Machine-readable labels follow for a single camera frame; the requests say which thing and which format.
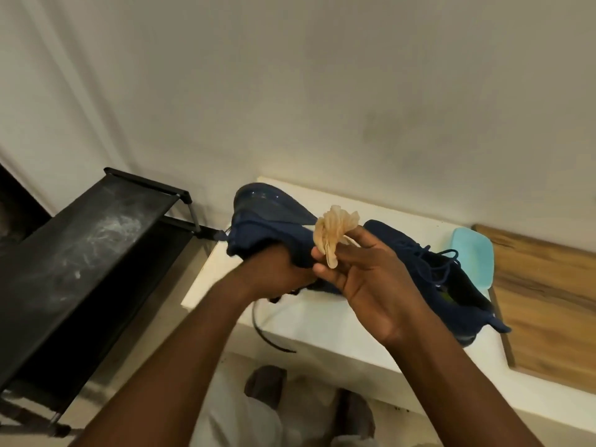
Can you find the person's right foot grey sock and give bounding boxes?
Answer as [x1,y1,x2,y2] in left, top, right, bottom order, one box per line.
[333,388,376,441]

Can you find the person's left forearm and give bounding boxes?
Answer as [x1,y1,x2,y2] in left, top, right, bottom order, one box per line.
[70,272,261,447]

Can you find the person's right hand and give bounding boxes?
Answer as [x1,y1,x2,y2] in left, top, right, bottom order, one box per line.
[310,225,436,348]

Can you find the light blue plastic container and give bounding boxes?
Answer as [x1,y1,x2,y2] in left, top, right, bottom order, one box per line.
[449,227,495,290]

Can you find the person's right forearm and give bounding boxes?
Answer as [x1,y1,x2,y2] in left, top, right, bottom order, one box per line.
[386,316,546,447]

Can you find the person's left foot grey sock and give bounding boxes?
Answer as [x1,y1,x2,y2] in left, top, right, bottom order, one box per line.
[244,365,288,410]

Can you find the black door frame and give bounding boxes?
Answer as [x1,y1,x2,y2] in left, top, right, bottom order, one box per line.
[0,163,52,259]

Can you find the brown wooden board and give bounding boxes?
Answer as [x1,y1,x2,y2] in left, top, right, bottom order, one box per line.
[472,223,596,395]

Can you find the beige cleaning cloth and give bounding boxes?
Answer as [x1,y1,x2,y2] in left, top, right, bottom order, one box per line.
[312,204,362,269]

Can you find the person's foot grey sock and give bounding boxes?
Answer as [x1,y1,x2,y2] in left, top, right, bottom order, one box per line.
[244,365,288,410]
[333,388,376,441]

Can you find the white shorts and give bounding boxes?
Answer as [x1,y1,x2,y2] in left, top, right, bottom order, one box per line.
[191,372,443,447]

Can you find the black shoe rack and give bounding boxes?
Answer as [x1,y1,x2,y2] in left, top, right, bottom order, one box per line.
[0,167,227,438]

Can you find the person's left hand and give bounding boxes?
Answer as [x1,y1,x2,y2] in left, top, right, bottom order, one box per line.
[232,244,322,303]

